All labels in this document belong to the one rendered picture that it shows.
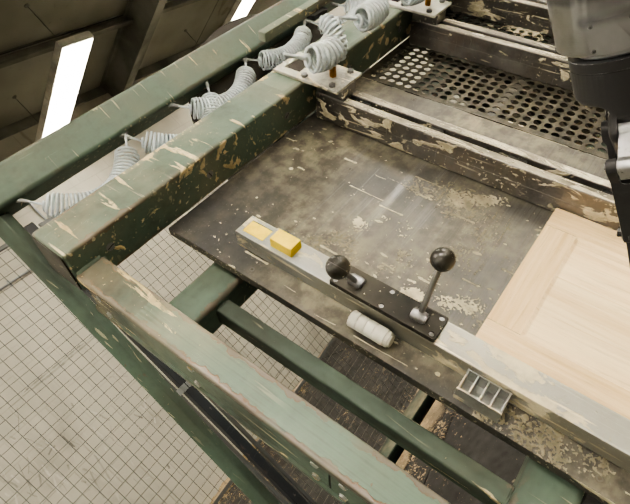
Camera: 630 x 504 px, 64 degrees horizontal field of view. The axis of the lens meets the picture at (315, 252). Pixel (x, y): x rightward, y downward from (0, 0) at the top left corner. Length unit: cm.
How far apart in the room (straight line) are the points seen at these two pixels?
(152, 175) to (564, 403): 80
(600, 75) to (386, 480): 51
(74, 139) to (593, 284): 126
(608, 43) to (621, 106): 5
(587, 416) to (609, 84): 50
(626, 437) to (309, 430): 42
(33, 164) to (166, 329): 74
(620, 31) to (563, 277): 61
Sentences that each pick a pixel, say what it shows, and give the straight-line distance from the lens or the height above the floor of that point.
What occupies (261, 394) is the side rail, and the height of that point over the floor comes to 147.
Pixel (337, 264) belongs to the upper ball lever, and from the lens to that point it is 73.
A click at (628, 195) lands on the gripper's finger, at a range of 46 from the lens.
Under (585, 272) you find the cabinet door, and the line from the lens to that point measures 100.
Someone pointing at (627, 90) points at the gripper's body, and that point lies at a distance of 44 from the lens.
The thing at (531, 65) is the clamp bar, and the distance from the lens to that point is 149.
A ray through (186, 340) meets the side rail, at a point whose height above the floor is 159.
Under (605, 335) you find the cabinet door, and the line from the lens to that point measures 93.
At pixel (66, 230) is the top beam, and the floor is 187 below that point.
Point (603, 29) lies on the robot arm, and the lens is 42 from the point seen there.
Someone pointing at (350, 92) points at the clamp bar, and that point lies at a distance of 123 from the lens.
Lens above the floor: 163
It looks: 6 degrees down
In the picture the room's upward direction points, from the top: 42 degrees counter-clockwise
